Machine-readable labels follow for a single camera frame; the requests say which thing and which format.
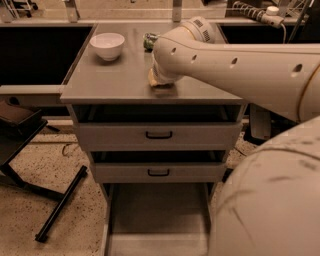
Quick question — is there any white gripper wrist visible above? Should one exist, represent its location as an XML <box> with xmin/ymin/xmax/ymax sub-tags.
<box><xmin>148</xmin><ymin>60</ymin><xmax>183</xmax><ymax>87</ymax></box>

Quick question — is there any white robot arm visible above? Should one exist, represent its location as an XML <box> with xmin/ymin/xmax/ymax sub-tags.
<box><xmin>148</xmin><ymin>17</ymin><xmax>320</xmax><ymax>256</ymax></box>

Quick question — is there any grey drawer cabinet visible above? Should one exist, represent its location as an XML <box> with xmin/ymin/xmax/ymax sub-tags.
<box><xmin>59</xmin><ymin>21</ymin><xmax>255</xmax><ymax>256</ymax></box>

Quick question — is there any grey top drawer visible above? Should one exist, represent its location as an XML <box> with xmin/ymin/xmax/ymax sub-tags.
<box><xmin>75</xmin><ymin>122</ymin><xmax>242</xmax><ymax>152</ymax></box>

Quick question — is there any grey middle drawer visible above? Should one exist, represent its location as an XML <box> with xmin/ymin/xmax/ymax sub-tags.
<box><xmin>90</xmin><ymin>162</ymin><xmax>226</xmax><ymax>183</ymax></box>

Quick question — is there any grey open bottom drawer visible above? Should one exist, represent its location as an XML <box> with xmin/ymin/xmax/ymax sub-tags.
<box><xmin>101</xmin><ymin>183</ymin><xmax>211</xmax><ymax>256</ymax></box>

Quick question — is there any white bowl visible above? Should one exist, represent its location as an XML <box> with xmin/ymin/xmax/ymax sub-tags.
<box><xmin>89</xmin><ymin>33</ymin><xmax>125</xmax><ymax>61</ymax></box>

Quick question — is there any black office chair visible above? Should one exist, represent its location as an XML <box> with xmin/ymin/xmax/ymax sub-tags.
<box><xmin>243</xmin><ymin>104</ymin><xmax>297</xmax><ymax>145</ymax></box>

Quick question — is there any white power strip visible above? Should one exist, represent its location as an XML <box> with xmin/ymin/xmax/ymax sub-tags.
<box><xmin>232</xmin><ymin>1</ymin><xmax>284</xmax><ymax>28</ymax></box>

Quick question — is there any black top drawer handle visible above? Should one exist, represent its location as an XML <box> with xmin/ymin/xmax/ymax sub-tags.
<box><xmin>145</xmin><ymin>131</ymin><xmax>173</xmax><ymax>140</ymax></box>

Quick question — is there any black drawer handle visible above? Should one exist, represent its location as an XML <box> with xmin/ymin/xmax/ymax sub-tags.
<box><xmin>147</xmin><ymin>169</ymin><xmax>170</xmax><ymax>177</ymax></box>
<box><xmin>145</xmin><ymin>131</ymin><xmax>173</xmax><ymax>140</ymax></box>

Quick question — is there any black middle drawer handle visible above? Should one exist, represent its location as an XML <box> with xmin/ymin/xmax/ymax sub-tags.
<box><xmin>147</xmin><ymin>169</ymin><xmax>170</xmax><ymax>177</ymax></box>

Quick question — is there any black table frame left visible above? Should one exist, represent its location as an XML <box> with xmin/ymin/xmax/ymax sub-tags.
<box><xmin>0</xmin><ymin>100</ymin><xmax>87</xmax><ymax>243</ymax></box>

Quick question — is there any white cable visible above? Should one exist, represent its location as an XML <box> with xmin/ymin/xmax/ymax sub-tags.
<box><xmin>280</xmin><ymin>23</ymin><xmax>288</xmax><ymax>44</ymax></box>

